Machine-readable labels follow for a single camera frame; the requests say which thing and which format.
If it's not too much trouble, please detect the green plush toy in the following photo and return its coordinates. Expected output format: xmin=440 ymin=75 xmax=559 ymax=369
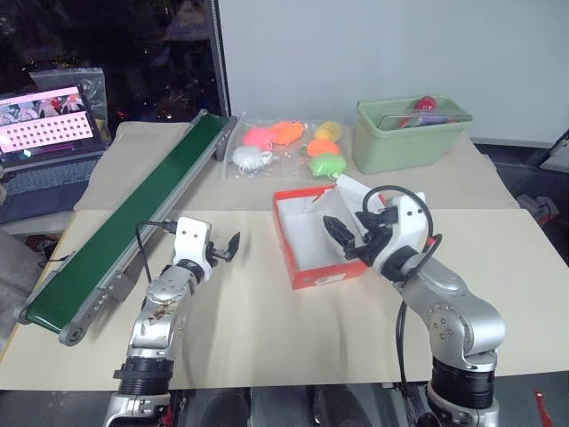
xmin=309 ymin=152 xmax=348 ymax=178

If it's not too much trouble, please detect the pink plush toy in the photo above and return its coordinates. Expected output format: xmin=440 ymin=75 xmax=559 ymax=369
xmin=242 ymin=126 xmax=275 ymax=150

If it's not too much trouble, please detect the clear plastic toy bag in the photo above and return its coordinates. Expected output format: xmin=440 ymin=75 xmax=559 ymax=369
xmin=220 ymin=116 xmax=309 ymax=180
xmin=300 ymin=117 xmax=349 ymax=180

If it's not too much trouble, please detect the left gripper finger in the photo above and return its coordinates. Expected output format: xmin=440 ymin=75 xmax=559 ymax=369
xmin=224 ymin=230 xmax=243 ymax=262

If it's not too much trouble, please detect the green plastic bin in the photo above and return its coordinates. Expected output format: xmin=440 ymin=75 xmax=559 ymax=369
xmin=355 ymin=93 xmax=473 ymax=175

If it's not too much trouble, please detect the orange round plush toy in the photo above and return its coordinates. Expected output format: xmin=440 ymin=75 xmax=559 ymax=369
xmin=306 ymin=138 xmax=342 ymax=157

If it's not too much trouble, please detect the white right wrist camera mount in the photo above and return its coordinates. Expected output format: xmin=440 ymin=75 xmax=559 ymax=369
xmin=371 ymin=190 xmax=432 ymax=273

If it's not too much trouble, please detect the yellow plush toy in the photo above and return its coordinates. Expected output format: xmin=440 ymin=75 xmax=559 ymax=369
xmin=313 ymin=120 xmax=343 ymax=141

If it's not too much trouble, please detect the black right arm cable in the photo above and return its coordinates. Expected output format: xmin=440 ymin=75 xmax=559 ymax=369
xmin=362 ymin=184 xmax=445 ymax=386

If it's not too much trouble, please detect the green conveyor belt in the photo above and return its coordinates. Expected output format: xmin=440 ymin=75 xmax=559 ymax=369
xmin=16 ymin=109 xmax=239 ymax=347

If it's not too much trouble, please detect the white plush toy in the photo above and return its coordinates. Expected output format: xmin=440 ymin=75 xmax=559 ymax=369
xmin=231 ymin=144 xmax=276 ymax=173

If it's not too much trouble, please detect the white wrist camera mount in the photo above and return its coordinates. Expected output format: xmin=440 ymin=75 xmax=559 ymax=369
xmin=172 ymin=216 xmax=213 ymax=284
xmin=371 ymin=190 xmax=432 ymax=273

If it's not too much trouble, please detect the grey laptop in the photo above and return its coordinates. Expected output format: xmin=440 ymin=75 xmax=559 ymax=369
xmin=0 ymin=84 xmax=112 ymax=223

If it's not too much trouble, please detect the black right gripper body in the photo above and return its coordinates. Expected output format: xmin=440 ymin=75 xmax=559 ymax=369
xmin=342 ymin=207 xmax=397 ymax=264

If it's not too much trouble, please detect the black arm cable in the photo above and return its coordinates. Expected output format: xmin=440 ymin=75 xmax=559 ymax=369
xmin=134 ymin=219 xmax=179 ymax=284
xmin=362 ymin=184 xmax=445 ymax=386

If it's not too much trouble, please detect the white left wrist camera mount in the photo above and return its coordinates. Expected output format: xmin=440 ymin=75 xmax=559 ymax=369
xmin=172 ymin=216 xmax=213 ymax=284

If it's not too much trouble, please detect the beige table cloth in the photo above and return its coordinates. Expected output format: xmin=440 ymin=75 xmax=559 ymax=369
xmin=73 ymin=119 xmax=521 ymax=213

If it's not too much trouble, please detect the orange fish plush toy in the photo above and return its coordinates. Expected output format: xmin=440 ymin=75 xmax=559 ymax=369
xmin=268 ymin=120 xmax=308 ymax=147

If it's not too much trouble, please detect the aluminium frame post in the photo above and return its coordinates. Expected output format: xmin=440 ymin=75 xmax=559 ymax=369
xmin=208 ymin=0 xmax=232 ymax=119

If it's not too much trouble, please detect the orange cardboard box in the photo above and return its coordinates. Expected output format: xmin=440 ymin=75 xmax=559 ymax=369
xmin=271 ymin=173 xmax=439 ymax=291

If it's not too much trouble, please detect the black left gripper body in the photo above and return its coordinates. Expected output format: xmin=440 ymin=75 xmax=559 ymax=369
xmin=206 ymin=241 xmax=233 ymax=269

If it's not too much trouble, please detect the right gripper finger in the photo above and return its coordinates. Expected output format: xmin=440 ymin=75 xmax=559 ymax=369
xmin=322 ymin=215 xmax=357 ymax=251
xmin=354 ymin=211 xmax=380 ymax=231

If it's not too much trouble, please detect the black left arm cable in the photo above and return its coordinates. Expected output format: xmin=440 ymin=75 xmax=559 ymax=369
xmin=134 ymin=219 xmax=179 ymax=284

